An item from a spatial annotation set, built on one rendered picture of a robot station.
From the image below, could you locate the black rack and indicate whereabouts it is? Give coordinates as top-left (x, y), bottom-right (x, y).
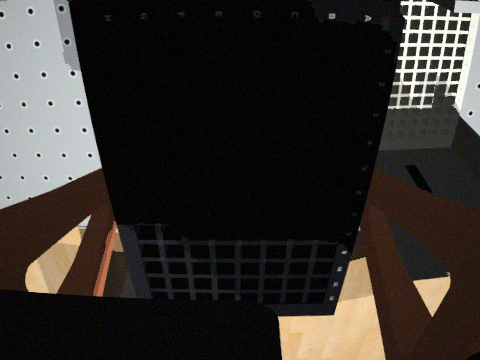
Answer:
top-left (375, 0), bottom-right (480, 281)

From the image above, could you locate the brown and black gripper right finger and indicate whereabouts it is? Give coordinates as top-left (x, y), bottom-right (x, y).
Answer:
top-left (360, 167), bottom-right (480, 360)

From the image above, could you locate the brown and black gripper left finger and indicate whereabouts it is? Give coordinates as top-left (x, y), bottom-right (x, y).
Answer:
top-left (0, 168), bottom-right (117, 297)

